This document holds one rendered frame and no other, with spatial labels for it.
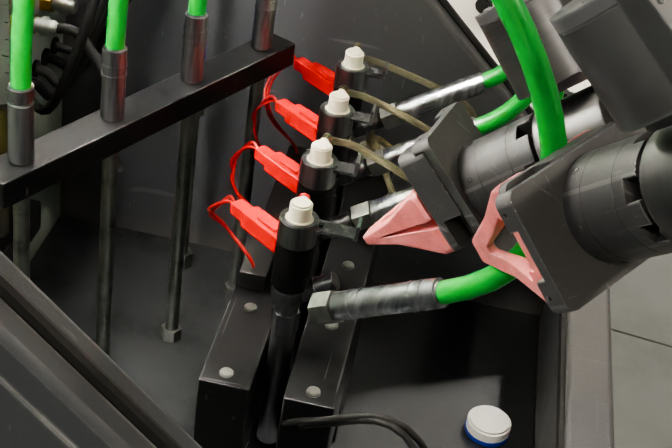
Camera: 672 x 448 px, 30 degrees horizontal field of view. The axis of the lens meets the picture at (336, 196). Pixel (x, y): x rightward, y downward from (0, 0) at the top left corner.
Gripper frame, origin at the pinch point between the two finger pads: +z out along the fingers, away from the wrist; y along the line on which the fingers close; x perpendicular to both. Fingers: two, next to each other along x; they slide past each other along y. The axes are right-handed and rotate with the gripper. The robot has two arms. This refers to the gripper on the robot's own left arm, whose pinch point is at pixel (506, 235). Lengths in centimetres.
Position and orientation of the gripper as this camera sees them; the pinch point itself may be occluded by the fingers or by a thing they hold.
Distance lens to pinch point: 69.8
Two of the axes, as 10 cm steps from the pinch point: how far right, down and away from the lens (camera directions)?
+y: -7.6, 4.4, -4.7
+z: -4.4, 1.8, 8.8
